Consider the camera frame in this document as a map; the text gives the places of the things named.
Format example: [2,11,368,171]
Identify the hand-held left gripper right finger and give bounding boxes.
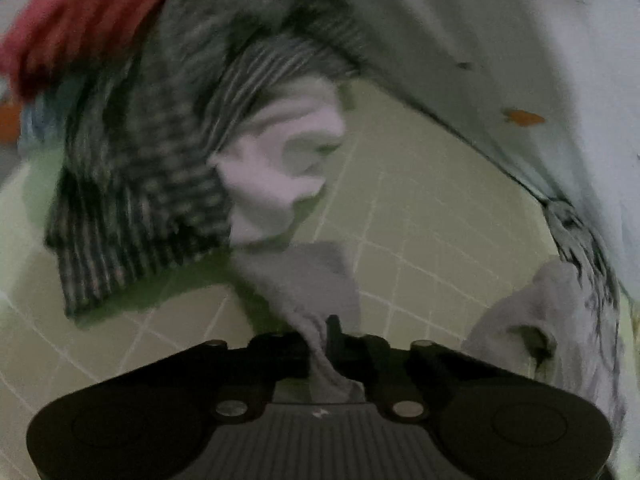
[327,315,481,421]

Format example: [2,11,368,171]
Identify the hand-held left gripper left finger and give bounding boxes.
[175,332,311,421]

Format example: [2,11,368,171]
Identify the grey zip hoodie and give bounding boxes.
[230,242,626,436]

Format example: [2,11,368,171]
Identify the white garment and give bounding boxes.
[207,80,348,251]

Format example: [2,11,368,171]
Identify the grey striped garment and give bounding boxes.
[44,0,371,318]

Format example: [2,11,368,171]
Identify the pale printed quilt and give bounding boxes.
[305,0,640,441]

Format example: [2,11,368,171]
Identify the red garment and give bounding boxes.
[0,0,306,103]

